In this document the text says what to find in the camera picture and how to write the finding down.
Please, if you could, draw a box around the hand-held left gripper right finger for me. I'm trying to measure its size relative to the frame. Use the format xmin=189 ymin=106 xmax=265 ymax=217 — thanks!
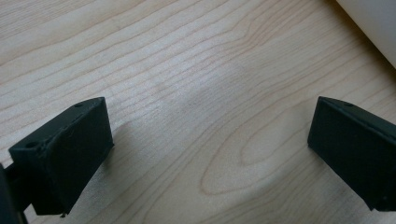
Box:
xmin=306 ymin=95 xmax=396 ymax=213

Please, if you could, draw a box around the white plastic storage bin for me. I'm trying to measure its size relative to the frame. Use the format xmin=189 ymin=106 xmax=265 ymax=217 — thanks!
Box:
xmin=335 ymin=0 xmax=396 ymax=69

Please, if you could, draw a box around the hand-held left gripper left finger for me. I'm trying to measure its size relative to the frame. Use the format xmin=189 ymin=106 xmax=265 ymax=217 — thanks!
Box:
xmin=8 ymin=96 xmax=115 ymax=217

